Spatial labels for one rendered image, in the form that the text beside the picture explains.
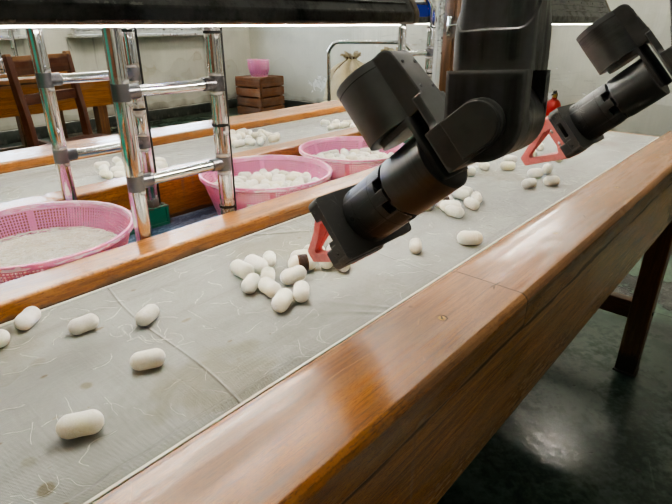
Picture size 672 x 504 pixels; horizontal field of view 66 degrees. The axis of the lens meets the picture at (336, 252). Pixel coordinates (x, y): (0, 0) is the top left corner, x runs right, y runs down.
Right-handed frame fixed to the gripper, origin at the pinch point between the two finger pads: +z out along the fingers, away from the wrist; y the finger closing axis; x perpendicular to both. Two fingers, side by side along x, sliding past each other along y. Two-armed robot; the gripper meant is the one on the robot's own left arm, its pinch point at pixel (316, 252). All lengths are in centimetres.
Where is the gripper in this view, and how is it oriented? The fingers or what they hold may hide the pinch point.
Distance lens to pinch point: 56.7
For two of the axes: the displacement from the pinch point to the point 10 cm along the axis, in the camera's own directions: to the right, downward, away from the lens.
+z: -5.6, 4.0, 7.2
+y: -6.6, 3.0, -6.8
